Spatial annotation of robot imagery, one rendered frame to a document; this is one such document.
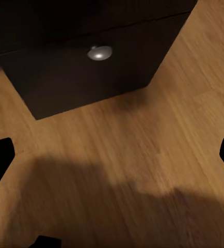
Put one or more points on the cabinet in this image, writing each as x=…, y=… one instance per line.
x=64, y=54

